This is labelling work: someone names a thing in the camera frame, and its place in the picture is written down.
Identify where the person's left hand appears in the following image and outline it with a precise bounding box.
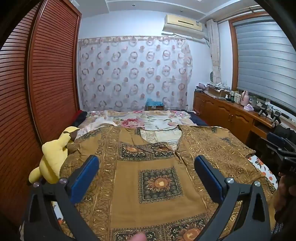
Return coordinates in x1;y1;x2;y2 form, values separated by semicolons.
128;232;147;241

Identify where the beige air conditioner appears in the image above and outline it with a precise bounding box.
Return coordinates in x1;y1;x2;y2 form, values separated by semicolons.
163;14;207;44

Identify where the orange fruit print sheet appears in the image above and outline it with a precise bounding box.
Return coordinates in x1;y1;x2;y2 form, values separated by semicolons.
51;155;278;232

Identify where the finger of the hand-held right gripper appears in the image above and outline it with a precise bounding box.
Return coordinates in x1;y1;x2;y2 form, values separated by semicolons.
266;132;289;151

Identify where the floral blanket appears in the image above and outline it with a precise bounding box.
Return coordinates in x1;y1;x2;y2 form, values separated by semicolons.
79;110;197;139

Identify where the wooden louvred wardrobe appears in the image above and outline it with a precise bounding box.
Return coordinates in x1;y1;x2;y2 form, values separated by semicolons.
0;0;82;232

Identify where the person's right hand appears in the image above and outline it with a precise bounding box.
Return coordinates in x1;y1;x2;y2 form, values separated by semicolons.
273;173;296;217

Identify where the circle print sheer curtain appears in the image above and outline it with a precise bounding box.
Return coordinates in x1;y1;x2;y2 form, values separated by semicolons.
77;36;193;112

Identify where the pink thermos jug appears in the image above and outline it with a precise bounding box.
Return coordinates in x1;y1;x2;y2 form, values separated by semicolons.
240;90;250;106

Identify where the cardboard box with papers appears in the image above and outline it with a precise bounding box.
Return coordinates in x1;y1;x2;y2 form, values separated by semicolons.
205;83;231;99

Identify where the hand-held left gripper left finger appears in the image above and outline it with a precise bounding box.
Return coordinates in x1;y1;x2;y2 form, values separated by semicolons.
22;155;109;241

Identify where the brown patterned garment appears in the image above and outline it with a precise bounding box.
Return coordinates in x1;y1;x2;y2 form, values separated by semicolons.
60;124;277;241

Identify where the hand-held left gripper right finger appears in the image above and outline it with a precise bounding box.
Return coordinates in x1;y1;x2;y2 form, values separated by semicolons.
194;155;272;241

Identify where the pale pink cloth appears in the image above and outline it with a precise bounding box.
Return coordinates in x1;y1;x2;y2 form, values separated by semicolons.
76;120;118;139

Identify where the wooden cabinet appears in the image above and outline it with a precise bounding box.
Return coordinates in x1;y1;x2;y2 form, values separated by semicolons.
193;89;296;149

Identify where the beige patterned side curtain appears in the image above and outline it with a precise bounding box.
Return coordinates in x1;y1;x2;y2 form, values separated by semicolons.
206;19;222;84

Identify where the wooden window frame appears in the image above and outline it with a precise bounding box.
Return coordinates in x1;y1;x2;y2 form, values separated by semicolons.
228;10;269;92

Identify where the navy blanket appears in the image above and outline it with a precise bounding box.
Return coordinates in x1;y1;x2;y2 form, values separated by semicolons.
187;111;211;127

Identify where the grey window blind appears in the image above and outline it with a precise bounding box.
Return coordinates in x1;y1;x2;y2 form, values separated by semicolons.
232;15;296;109

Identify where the yellow plush toy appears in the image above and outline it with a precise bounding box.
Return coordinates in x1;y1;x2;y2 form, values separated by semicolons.
29;126;80;184

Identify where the black and red cloth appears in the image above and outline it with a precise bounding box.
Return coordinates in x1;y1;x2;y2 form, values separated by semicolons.
73;110;88;128

